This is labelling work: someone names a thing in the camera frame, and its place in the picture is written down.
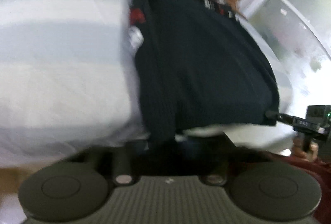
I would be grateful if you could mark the striped bed sheet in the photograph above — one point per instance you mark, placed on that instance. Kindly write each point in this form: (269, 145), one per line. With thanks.
(64, 58)

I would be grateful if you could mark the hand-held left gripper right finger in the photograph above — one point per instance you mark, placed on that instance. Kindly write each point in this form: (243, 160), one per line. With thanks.
(205, 159)

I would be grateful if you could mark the white framed frosted window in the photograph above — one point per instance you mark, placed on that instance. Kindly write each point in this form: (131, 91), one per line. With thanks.
(292, 27)

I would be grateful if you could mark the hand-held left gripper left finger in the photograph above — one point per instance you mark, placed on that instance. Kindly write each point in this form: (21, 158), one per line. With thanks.
(128, 158)

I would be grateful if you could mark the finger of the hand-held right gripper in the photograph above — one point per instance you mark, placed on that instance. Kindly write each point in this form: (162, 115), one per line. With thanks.
(281, 116)

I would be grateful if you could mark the person's right hand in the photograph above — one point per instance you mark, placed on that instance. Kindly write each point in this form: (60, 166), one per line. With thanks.
(302, 153)

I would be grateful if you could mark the black patterned knit sweater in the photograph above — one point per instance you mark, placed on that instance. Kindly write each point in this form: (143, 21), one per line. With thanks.
(201, 63)

